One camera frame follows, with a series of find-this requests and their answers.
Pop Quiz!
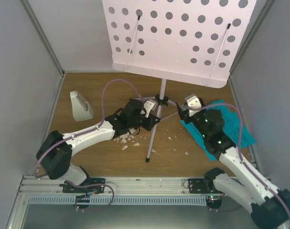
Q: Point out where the blue sheet music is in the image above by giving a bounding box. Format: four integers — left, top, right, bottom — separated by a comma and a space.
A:
213, 105, 256, 149
181, 120, 216, 161

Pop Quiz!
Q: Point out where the white metronome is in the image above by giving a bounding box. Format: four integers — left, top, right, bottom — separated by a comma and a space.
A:
70, 91, 94, 122

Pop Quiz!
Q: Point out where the pink music stand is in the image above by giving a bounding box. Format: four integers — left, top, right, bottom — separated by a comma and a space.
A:
101, 0, 258, 163

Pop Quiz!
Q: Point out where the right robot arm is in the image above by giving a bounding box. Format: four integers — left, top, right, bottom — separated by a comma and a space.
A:
177, 105, 290, 229

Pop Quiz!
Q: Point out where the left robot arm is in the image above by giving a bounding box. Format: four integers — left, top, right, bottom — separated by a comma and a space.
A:
36, 99, 160, 193

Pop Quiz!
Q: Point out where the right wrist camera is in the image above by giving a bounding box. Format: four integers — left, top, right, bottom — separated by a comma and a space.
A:
185, 94, 205, 117

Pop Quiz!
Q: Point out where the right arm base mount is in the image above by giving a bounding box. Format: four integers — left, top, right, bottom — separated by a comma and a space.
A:
182, 178, 225, 211

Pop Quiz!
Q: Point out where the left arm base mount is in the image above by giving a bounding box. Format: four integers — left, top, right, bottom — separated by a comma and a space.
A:
59, 177, 106, 205

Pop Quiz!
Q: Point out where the aluminium rail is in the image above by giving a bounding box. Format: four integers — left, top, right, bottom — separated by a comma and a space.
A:
18, 176, 189, 196

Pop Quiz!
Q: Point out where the grey slotted cable duct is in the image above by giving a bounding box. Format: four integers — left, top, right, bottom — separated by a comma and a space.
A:
28, 195, 206, 206

